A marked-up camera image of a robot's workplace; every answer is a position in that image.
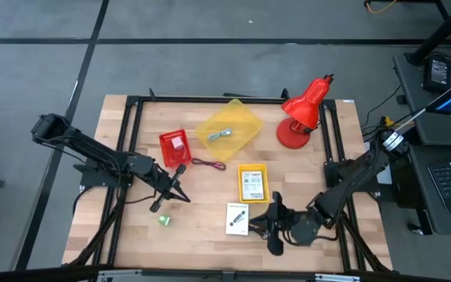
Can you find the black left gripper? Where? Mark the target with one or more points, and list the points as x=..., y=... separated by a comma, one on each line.
x=161, y=182

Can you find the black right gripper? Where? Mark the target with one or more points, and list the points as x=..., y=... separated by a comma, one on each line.
x=301, y=229

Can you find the white charger plug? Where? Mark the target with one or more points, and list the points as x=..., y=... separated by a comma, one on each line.
x=177, y=143

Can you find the small yellow plastic basket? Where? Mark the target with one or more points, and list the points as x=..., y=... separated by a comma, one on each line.
x=253, y=167

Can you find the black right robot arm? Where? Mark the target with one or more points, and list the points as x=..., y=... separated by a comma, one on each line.
x=351, y=188

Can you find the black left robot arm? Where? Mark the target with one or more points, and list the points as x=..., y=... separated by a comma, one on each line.
x=92, y=147

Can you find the translucent yellow plastic bin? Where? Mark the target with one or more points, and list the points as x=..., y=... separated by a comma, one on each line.
x=241, y=117

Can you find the green charger plug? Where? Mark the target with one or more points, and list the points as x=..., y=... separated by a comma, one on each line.
x=164, y=220

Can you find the red plastic basket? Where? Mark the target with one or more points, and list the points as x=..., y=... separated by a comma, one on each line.
x=170, y=156

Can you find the red desk lamp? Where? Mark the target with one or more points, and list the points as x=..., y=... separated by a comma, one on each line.
x=304, y=105

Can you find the white paper sheet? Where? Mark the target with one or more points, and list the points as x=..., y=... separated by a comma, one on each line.
x=385, y=177

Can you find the yellow power plug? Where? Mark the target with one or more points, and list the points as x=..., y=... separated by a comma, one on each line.
x=386, y=121

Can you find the dark grey desk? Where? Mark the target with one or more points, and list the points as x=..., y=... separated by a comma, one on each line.
x=437, y=129

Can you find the black power adapter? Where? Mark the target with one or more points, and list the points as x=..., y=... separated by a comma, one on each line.
x=439, y=72

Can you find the black desk leg beam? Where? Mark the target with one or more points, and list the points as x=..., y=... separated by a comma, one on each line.
x=444, y=27

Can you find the silver camera mount rail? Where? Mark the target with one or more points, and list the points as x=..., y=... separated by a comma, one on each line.
x=131, y=276

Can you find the black aluminium table frame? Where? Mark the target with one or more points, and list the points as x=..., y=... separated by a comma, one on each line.
x=170, y=100

